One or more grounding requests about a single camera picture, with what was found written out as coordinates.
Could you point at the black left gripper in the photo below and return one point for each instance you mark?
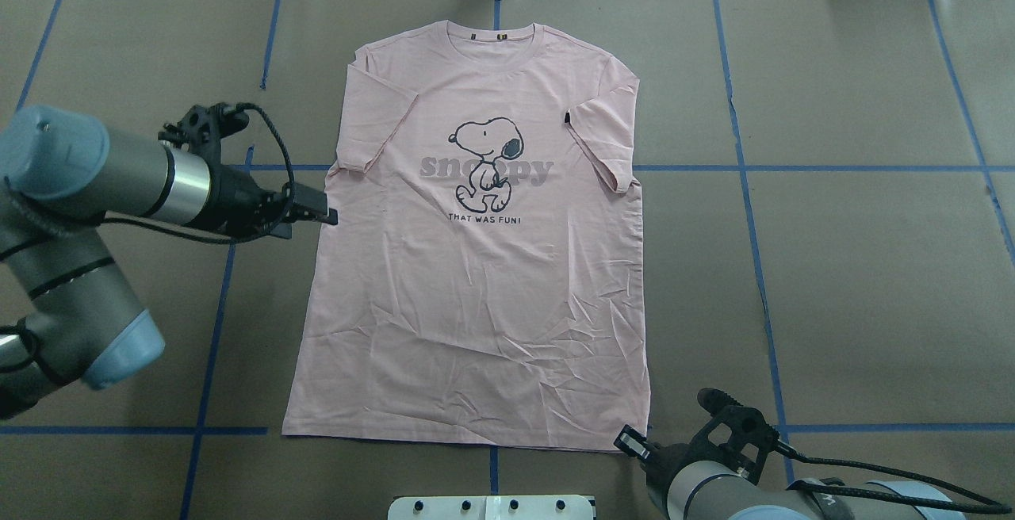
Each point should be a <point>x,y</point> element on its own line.
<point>240,200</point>

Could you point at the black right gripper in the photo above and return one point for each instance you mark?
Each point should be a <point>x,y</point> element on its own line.
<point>659,459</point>

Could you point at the pink Snoopy t-shirt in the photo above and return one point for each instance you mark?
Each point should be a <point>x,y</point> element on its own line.
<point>484,283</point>

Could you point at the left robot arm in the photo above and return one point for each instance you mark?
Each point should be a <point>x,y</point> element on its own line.
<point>66,174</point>

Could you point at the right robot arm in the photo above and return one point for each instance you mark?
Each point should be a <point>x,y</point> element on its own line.
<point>684,486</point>

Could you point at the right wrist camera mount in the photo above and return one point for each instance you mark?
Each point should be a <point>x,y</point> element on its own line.
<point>735,436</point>

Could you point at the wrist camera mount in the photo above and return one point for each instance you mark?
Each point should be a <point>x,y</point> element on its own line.
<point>735,436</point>
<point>201,131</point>

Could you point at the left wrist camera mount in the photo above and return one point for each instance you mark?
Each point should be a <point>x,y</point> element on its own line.
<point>201,131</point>

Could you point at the white pedestal column base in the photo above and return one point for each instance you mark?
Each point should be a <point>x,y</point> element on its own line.
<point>554,506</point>

